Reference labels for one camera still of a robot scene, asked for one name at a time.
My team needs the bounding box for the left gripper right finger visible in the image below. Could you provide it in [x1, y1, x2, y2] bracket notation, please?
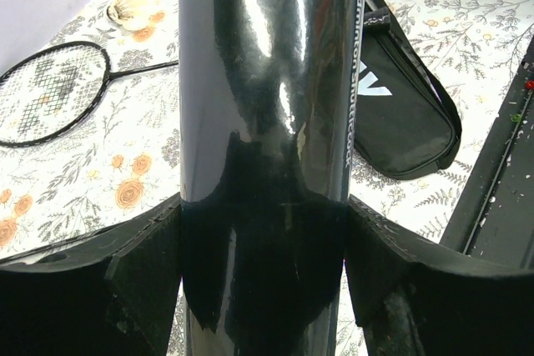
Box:
[345, 197, 533, 355]

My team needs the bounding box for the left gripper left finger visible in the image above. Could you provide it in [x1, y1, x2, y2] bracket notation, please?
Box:
[1, 195, 181, 355]

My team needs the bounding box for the shuttlecock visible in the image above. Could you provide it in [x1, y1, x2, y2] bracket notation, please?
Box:
[106, 0, 153, 32]

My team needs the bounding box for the black shuttlecock tube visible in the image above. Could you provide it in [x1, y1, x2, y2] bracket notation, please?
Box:
[179, 0, 363, 355]

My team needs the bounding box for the right badminton racket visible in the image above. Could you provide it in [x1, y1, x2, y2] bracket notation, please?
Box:
[1, 41, 179, 148]

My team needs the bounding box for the black racket cover bag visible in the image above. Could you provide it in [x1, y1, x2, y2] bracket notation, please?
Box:
[354, 0, 462, 180]

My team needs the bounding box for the floral table mat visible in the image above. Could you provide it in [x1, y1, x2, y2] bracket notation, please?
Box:
[0, 0, 534, 356]

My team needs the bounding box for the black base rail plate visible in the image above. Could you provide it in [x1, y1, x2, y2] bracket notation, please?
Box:
[440, 48, 534, 270]

